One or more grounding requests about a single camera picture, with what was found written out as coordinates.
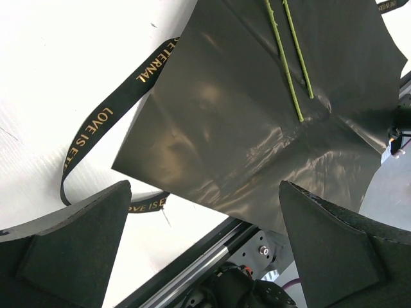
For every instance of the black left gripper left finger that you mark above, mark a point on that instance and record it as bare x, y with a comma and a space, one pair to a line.
65, 259

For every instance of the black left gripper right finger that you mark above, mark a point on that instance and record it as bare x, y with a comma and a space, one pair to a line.
344, 259

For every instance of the black paper flower wrap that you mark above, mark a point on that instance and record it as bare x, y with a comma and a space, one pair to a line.
257, 112

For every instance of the black ribbon gold lettering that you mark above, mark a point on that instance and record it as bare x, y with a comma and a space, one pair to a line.
106, 118

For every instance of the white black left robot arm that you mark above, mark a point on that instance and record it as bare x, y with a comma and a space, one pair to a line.
244, 288

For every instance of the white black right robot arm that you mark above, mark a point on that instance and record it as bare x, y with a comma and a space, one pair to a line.
400, 126

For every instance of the pink rose stem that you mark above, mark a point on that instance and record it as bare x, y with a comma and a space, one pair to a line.
298, 49
284, 60

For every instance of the right white cable duct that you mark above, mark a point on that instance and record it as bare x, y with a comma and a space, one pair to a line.
392, 148

